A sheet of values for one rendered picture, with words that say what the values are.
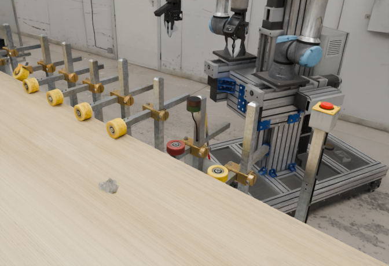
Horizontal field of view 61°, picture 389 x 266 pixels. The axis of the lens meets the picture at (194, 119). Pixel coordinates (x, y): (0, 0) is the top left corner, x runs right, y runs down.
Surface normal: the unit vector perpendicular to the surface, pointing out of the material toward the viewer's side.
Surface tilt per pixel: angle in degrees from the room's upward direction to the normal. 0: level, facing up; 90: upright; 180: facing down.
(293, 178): 0
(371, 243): 0
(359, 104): 90
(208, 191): 0
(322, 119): 90
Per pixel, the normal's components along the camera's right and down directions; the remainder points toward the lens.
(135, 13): -0.55, 0.36
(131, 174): 0.04, -0.89
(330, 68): 0.44, 0.42
